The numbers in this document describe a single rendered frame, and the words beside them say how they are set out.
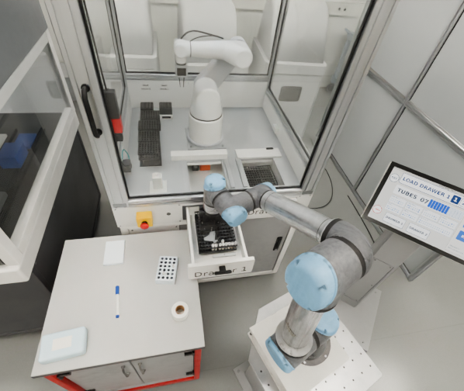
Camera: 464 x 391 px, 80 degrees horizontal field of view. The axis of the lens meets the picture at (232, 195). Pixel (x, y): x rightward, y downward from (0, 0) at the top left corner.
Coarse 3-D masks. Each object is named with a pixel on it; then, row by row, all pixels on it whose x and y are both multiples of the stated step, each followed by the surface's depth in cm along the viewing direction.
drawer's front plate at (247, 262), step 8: (192, 264) 116; (200, 264) 117; (208, 264) 117; (216, 264) 118; (224, 264) 119; (232, 264) 120; (240, 264) 121; (248, 264) 123; (192, 272) 119; (208, 272) 122; (232, 272) 126; (240, 272) 127
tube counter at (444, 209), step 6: (426, 198) 130; (426, 204) 130; (432, 204) 130; (438, 204) 129; (444, 204) 128; (438, 210) 129; (444, 210) 128; (450, 210) 127; (456, 210) 127; (450, 216) 127; (456, 216) 127; (462, 216) 126
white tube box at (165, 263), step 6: (162, 258) 133; (168, 258) 132; (174, 258) 133; (162, 264) 129; (168, 264) 130; (174, 264) 130; (162, 270) 127; (168, 270) 129; (174, 270) 129; (156, 276) 125; (162, 276) 125; (168, 276) 125; (174, 276) 126; (156, 282) 125; (162, 282) 125; (168, 282) 125; (174, 282) 126
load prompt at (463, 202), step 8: (408, 176) 133; (408, 184) 133; (416, 184) 132; (424, 184) 130; (432, 184) 130; (424, 192) 131; (432, 192) 130; (440, 192) 129; (448, 192) 127; (448, 200) 127; (456, 200) 126
